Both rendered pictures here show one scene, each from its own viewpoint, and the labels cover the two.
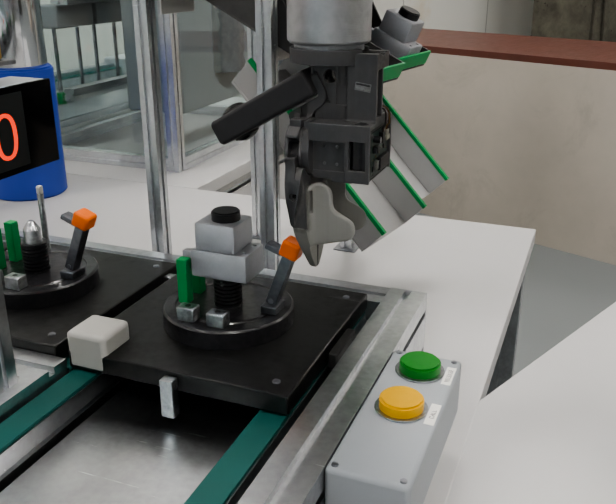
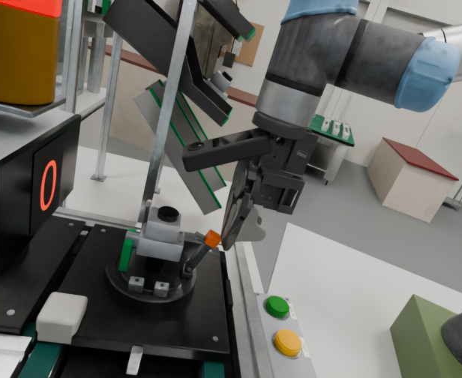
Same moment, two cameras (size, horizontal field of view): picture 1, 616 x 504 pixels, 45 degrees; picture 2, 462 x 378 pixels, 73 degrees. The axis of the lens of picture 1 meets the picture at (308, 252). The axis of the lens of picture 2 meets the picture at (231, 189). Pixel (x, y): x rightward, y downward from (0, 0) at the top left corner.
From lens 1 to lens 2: 44 cm
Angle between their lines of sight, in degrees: 32
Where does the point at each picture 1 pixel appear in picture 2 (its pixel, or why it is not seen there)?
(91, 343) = (63, 326)
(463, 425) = not seen: hidden behind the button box
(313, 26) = (293, 111)
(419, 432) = (307, 365)
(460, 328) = not seen: hidden behind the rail
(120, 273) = (44, 232)
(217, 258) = (160, 245)
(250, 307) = (171, 271)
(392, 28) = (218, 82)
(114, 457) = not seen: outside the picture
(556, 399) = (295, 294)
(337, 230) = (255, 235)
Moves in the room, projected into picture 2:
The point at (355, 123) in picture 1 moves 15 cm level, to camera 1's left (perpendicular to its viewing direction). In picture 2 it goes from (291, 175) to (188, 165)
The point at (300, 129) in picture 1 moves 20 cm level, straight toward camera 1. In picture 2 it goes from (256, 174) to (380, 283)
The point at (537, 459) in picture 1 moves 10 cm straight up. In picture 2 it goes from (307, 337) to (328, 301)
